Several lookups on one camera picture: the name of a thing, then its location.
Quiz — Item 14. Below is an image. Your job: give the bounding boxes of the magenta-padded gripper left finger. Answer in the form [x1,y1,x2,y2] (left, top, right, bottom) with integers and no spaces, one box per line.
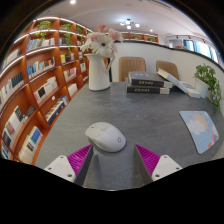
[43,144,95,187]

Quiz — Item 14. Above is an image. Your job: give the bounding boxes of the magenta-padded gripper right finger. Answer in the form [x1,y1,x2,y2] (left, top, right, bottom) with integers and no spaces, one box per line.
[134,144,183,186]

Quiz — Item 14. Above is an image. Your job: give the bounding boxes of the white computer mouse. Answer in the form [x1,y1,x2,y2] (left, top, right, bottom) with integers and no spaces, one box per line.
[84,121,127,153]

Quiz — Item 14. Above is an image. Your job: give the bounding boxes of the pastel sun cloud mouse pad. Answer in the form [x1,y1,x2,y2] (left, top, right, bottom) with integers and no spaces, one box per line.
[179,110,220,155]

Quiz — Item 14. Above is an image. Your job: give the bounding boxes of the dark hardcover book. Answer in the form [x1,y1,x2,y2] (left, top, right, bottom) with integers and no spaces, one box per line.
[127,70,174,88]
[125,78,171,95]

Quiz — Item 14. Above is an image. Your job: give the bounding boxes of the white book with blue cover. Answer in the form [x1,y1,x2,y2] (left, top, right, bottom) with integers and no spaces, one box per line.
[179,81,203,99]

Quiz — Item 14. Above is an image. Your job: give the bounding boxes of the orange wooden bookshelf unit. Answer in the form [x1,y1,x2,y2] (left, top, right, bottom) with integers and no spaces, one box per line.
[0,16,94,166]

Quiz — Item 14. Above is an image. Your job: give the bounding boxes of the thick white book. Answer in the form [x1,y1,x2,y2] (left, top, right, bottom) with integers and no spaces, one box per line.
[156,68,188,90]

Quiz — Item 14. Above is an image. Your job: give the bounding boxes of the green plant in white pot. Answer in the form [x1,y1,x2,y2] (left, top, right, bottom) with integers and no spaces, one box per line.
[193,63,223,109]

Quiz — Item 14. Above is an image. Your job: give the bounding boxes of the tan upholstered chair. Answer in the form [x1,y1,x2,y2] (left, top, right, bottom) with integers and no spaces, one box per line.
[155,60,180,81]
[118,56,147,83]

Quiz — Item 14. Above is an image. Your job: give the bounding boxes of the white vase with pink flowers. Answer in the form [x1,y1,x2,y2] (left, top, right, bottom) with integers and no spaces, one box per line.
[79,23,124,92]

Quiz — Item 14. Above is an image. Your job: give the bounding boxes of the window with curtains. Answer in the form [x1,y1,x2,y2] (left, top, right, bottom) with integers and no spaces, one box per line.
[166,36,221,64]

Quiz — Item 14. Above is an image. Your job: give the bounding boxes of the orange shelf unit with plants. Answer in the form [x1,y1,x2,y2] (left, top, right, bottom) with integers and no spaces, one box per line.
[119,31,159,44]

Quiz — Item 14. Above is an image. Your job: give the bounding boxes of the ceiling light cluster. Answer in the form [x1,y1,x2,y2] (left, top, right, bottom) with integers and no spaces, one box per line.
[119,18,141,30]

